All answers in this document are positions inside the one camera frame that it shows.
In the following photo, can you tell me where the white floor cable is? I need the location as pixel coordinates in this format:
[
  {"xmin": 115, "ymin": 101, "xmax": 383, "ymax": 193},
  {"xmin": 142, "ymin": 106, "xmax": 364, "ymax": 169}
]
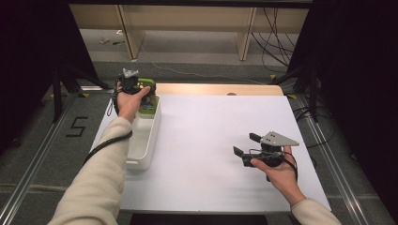
[{"xmin": 137, "ymin": 40, "xmax": 267, "ymax": 86}]

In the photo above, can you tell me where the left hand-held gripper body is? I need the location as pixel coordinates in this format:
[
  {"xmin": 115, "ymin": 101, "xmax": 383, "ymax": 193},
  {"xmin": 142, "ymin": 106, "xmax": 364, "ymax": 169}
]
[{"xmin": 117, "ymin": 67, "xmax": 143, "ymax": 96}]

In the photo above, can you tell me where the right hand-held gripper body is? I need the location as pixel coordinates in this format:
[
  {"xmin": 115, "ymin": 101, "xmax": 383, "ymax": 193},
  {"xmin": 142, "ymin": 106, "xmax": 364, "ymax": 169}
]
[{"xmin": 248, "ymin": 130, "xmax": 300, "ymax": 169}]

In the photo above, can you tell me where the white plastic bin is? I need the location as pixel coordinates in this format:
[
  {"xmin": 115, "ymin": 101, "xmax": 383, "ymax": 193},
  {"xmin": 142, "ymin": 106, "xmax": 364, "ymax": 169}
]
[{"xmin": 125, "ymin": 94, "xmax": 162, "ymax": 172}]

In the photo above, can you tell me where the black curtain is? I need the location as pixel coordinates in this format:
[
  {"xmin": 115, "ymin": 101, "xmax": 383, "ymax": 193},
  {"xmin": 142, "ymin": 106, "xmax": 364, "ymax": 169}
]
[
  {"xmin": 287, "ymin": 0, "xmax": 398, "ymax": 217},
  {"xmin": 0, "ymin": 0, "xmax": 100, "ymax": 154}
]

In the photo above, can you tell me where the black metal stand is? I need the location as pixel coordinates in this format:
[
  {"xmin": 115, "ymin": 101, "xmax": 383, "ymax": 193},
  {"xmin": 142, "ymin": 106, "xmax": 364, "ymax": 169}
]
[
  {"xmin": 270, "ymin": 64, "xmax": 319, "ymax": 124},
  {"xmin": 51, "ymin": 62, "xmax": 111, "ymax": 124}
]

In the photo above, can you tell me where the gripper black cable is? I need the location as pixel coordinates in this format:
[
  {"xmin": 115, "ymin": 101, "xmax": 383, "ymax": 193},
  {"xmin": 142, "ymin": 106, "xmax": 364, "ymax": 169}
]
[
  {"xmin": 82, "ymin": 87, "xmax": 134, "ymax": 166},
  {"xmin": 266, "ymin": 145, "xmax": 299, "ymax": 183}
]

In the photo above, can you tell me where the light wooden shelf unit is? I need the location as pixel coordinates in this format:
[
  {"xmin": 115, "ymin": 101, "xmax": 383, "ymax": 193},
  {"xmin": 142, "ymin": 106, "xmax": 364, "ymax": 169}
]
[{"xmin": 69, "ymin": 4, "xmax": 310, "ymax": 62}]

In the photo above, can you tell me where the black hanging cable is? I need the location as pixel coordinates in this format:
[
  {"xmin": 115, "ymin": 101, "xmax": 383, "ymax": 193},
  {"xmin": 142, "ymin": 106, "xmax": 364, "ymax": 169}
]
[
  {"xmin": 263, "ymin": 7, "xmax": 297, "ymax": 55},
  {"xmin": 261, "ymin": 7, "xmax": 280, "ymax": 73},
  {"xmin": 251, "ymin": 31, "xmax": 290, "ymax": 68}
]

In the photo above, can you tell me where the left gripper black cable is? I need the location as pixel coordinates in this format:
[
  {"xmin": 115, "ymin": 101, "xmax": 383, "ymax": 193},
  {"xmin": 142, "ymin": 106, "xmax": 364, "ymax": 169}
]
[{"xmin": 82, "ymin": 87, "xmax": 134, "ymax": 166}]

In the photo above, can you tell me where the aluminium floor rail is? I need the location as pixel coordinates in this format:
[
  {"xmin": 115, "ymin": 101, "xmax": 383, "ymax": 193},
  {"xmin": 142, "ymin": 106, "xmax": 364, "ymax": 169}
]
[
  {"xmin": 0, "ymin": 93, "xmax": 79, "ymax": 225},
  {"xmin": 296, "ymin": 93, "xmax": 372, "ymax": 225}
]

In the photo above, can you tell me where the person's right hand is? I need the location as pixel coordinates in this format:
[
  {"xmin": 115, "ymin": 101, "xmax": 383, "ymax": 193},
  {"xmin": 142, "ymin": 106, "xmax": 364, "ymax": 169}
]
[{"xmin": 250, "ymin": 145, "xmax": 308, "ymax": 208}]

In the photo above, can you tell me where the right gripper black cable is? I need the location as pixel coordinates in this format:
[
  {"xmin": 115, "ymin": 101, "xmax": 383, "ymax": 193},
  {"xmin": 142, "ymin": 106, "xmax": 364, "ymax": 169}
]
[{"xmin": 266, "ymin": 145, "xmax": 299, "ymax": 183}]

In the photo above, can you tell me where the green cartoon phone case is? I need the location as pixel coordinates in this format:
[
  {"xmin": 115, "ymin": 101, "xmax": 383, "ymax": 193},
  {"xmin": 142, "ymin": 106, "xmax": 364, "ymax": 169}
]
[{"xmin": 137, "ymin": 78, "xmax": 158, "ymax": 115}]

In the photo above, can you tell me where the person's left hand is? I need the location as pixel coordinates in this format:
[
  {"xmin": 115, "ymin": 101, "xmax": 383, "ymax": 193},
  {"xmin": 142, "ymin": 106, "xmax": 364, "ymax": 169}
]
[{"xmin": 115, "ymin": 85, "xmax": 152, "ymax": 124}]

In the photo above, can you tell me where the light wooden table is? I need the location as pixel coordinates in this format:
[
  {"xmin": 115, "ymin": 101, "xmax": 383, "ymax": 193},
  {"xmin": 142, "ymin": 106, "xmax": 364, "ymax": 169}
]
[{"xmin": 155, "ymin": 82, "xmax": 284, "ymax": 97}]

